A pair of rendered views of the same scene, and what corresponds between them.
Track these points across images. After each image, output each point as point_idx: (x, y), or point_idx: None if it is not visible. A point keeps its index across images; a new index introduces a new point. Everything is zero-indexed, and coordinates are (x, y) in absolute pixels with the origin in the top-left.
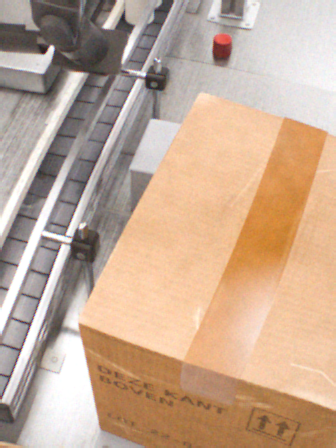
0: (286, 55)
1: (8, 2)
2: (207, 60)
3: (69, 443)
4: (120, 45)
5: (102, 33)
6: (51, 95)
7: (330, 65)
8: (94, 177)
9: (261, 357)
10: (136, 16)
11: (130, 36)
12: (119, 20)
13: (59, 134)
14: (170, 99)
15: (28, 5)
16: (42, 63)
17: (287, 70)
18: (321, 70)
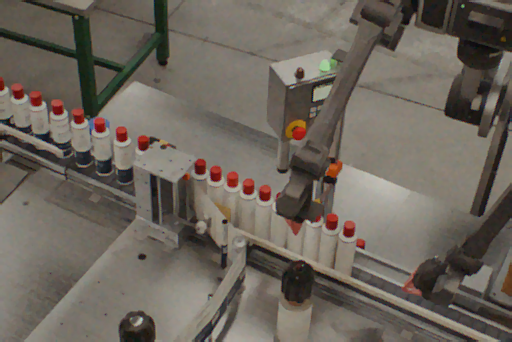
0: (365, 221)
1: (447, 283)
2: (366, 257)
3: None
4: (433, 264)
5: (426, 268)
6: (384, 334)
7: (376, 205)
8: (471, 314)
9: None
10: (351, 270)
11: (399, 268)
12: (341, 283)
13: (439, 324)
14: (399, 281)
15: (451, 275)
16: (376, 326)
17: (378, 225)
18: (380, 210)
